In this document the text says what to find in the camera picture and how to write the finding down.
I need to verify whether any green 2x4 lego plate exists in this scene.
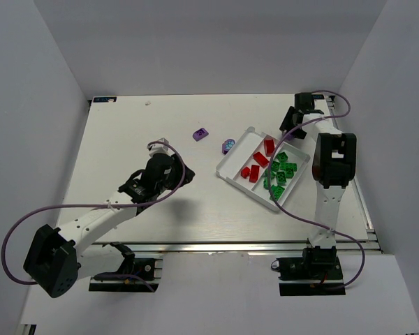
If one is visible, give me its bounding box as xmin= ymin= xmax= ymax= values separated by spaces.
xmin=280 ymin=162 xmax=297 ymax=172

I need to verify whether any blue label left corner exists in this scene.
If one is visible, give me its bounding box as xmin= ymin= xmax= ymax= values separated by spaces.
xmin=92 ymin=96 xmax=117 ymax=103

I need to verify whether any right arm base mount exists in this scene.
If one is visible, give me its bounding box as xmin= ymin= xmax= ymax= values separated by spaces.
xmin=270 ymin=246 xmax=346 ymax=297

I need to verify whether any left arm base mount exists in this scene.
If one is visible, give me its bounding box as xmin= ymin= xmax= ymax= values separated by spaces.
xmin=84 ymin=242 xmax=163 ymax=293

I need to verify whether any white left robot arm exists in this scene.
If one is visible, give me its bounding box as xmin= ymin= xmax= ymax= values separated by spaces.
xmin=23 ymin=153 xmax=195 ymax=298

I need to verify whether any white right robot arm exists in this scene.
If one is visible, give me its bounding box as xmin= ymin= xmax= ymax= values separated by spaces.
xmin=280 ymin=92 xmax=357 ymax=265

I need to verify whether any small green lego brick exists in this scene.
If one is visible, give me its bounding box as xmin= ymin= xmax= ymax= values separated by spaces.
xmin=270 ymin=193 xmax=281 ymax=201

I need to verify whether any blue label corner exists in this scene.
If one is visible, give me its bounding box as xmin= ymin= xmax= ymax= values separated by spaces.
xmin=92 ymin=96 xmax=117 ymax=103
xmin=312 ymin=94 xmax=325 ymax=100

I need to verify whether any white three-compartment tray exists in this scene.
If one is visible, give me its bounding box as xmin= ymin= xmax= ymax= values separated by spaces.
xmin=216 ymin=126 xmax=310 ymax=211

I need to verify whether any blue label right corner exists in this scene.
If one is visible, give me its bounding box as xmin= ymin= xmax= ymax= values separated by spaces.
xmin=312 ymin=94 xmax=325 ymax=100

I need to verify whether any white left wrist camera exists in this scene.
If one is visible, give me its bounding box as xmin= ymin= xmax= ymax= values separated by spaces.
xmin=147 ymin=137 xmax=169 ymax=157

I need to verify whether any red lego brick top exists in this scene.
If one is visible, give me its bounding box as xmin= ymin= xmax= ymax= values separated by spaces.
xmin=253 ymin=152 xmax=270 ymax=168

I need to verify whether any red and green lego stack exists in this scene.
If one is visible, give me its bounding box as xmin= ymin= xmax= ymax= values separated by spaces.
xmin=249 ymin=165 xmax=260 ymax=183

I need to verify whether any purple arch lego brick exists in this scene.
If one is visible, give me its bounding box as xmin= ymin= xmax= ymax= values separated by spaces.
xmin=192 ymin=128 xmax=209 ymax=142

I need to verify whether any aluminium table edge rail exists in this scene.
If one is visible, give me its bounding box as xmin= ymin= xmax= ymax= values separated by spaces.
xmin=87 ymin=241 xmax=381 ymax=253

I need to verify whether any purple paw print lego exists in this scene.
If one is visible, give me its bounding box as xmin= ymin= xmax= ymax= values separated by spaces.
xmin=221 ymin=139 xmax=235 ymax=155

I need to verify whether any green 2x2 lego brick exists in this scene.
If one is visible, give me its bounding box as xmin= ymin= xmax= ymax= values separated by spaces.
xmin=275 ymin=171 xmax=287 ymax=185

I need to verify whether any small red lego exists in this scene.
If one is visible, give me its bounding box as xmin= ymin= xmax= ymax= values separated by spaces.
xmin=240 ymin=167 xmax=251 ymax=179

